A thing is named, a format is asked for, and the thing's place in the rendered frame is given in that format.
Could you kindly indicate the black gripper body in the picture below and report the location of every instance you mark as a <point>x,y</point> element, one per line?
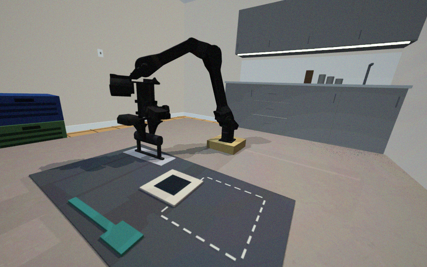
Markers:
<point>129,120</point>

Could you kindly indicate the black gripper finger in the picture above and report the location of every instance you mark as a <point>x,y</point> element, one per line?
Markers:
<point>152,126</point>
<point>141,130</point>

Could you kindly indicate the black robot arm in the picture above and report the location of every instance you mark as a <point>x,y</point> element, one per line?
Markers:
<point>147,65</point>

